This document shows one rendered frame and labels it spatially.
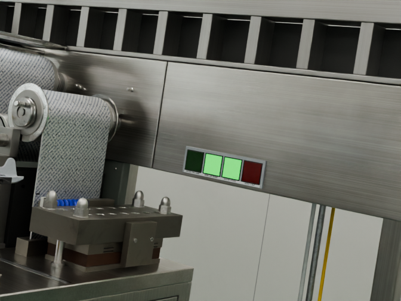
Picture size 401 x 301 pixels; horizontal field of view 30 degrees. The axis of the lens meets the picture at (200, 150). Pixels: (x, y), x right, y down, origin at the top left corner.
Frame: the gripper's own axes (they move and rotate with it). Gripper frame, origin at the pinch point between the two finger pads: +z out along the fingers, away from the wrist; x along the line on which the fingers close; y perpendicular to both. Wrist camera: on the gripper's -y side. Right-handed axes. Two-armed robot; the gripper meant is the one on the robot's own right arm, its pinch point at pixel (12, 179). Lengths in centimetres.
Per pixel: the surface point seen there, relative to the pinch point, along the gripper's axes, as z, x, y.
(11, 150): 4.7, 7.3, 6.3
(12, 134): 4.4, 7.2, 10.2
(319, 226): 55, -55, -3
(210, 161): 40, -29, 10
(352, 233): 274, 29, -31
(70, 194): 20.2, 0.2, -3.8
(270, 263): 274, 78, -59
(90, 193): 27.6, 0.2, -3.5
